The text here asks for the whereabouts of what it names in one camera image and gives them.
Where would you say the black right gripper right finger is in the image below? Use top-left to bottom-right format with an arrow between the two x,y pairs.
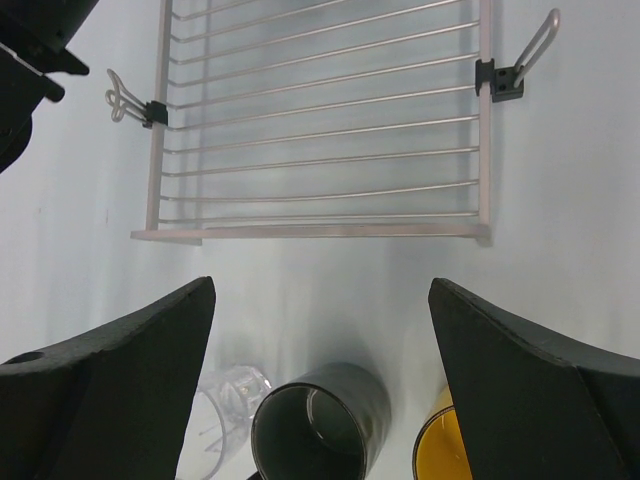
428,278 -> 639,479

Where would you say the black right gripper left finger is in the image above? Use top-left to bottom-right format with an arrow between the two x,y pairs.
1,277 -> 216,479

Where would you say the yellow ceramic mug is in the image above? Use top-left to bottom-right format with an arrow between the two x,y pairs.
412,385 -> 472,480

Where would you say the clear octagonal glass cup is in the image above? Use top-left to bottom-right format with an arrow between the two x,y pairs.
176,365 -> 272,479

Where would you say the grey ceramic mug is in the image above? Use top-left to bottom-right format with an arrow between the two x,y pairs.
250,362 -> 392,480

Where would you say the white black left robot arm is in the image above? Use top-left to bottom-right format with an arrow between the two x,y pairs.
1,0 -> 97,170

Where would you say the black binder clip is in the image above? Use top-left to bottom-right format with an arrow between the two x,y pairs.
105,69 -> 169,129
475,8 -> 561,103

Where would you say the metal wire dish rack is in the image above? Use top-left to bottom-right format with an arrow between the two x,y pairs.
135,1 -> 492,244

